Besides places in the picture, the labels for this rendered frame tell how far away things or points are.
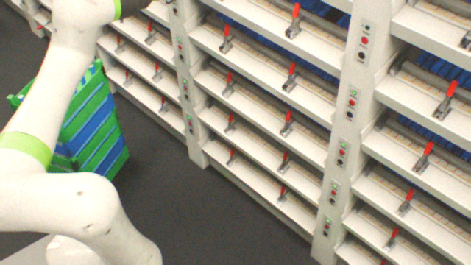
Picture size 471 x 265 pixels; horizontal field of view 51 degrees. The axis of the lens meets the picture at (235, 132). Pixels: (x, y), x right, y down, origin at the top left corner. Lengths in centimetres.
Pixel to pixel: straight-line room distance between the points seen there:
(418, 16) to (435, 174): 42
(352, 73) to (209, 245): 102
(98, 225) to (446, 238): 93
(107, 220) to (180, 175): 129
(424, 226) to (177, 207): 104
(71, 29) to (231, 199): 117
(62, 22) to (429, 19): 78
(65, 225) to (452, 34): 82
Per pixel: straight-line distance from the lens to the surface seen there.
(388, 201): 150
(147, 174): 224
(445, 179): 134
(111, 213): 95
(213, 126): 192
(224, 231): 203
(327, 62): 129
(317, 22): 135
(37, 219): 97
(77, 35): 119
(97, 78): 195
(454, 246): 147
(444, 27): 111
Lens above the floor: 173
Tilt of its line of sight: 47 degrees down
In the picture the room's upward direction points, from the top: 2 degrees counter-clockwise
